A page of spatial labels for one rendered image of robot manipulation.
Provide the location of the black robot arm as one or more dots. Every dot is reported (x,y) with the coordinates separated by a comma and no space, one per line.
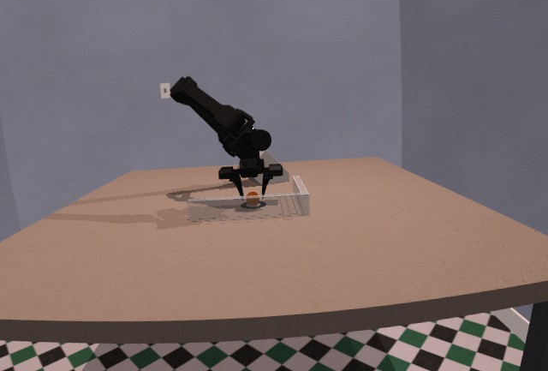
(231,121)

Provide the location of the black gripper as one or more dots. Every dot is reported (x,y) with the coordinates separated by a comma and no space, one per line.
(233,174)

